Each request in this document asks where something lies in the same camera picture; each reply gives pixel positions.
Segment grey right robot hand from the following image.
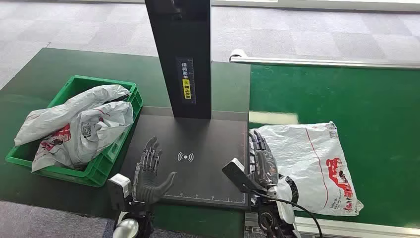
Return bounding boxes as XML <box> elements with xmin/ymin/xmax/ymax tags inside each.
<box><xmin>248</xmin><ymin>130</ymin><xmax>280</xmax><ymax>188</ymax></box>

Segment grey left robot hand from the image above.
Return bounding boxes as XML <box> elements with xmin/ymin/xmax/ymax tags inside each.
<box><xmin>132</xmin><ymin>136</ymin><xmax>177</xmax><ymax>205</ymax></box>

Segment white package with red print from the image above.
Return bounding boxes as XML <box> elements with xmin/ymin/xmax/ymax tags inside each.
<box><xmin>249</xmin><ymin>121</ymin><xmax>365</xmax><ymax>217</ymax></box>

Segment white package with QR code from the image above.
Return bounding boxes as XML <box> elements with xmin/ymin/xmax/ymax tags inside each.
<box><xmin>31</xmin><ymin>100</ymin><xmax>135</xmax><ymax>173</ymax></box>

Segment plain white plastic package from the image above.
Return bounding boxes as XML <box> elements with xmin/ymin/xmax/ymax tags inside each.
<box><xmin>13</xmin><ymin>84</ymin><xmax>131</xmax><ymax>147</ymax></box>

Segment green conveyor belt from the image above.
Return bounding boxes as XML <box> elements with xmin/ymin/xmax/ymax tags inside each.
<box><xmin>248</xmin><ymin>63</ymin><xmax>420</xmax><ymax>229</ymax></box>

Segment green plastic crate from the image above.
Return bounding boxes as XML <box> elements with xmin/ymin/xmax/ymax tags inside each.
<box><xmin>5</xmin><ymin>75</ymin><xmax>144</xmax><ymax>188</ymax></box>

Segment black scanner platform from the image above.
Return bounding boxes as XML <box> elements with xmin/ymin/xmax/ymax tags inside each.
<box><xmin>119</xmin><ymin>113</ymin><xmax>249</xmax><ymax>210</ymax></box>

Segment column label with yellow patch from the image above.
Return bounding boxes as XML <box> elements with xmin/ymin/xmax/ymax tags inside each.
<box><xmin>176</xmin><ymin>57</ymin><xmax>197</xmax><ymax>106</ymax></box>

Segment black scanner column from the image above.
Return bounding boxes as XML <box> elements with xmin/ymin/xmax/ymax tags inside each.
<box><xmin>144</xmin><ymin>0</ymin><xmax>212</xmax><ymax>120</ymax></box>

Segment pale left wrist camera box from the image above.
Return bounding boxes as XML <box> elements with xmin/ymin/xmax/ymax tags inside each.
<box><xmin>106</xmin><ymin>173</ymin><xmax>133</xmax><ymax>212</ymax></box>

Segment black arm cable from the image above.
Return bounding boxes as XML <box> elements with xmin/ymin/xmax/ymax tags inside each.
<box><xmin>252</xmin><ymin>189</ymin><xmax>324</xmax><ymax>238</ymax></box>

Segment silver conveyor side rail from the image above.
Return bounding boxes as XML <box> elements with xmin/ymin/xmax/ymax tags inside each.
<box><xmin>228</xmin><ymin>48</ymin><xmax>420</xmax><ymax>70</ymax></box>
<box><xmin>244</xmin><ymin>212</ymin><xmax>420</xmax><ymax>238</ymax></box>

